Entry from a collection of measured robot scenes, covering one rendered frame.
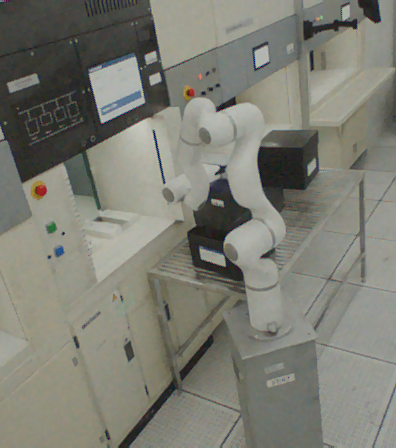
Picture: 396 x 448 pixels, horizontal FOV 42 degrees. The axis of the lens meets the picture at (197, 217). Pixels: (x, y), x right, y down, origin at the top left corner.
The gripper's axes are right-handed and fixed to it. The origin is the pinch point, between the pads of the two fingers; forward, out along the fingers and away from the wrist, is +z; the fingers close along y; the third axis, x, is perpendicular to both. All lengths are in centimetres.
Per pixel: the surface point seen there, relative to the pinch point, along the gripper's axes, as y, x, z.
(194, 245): -9.9, -33.9, -13.7
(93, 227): -66, -31, -25
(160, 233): -34.3, -34.8, -10.6
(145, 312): -32, -65, -32
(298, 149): -8, -21, 74
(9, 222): -23, 9, -82
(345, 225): -33, -121, 170
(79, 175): -110, -21, 3
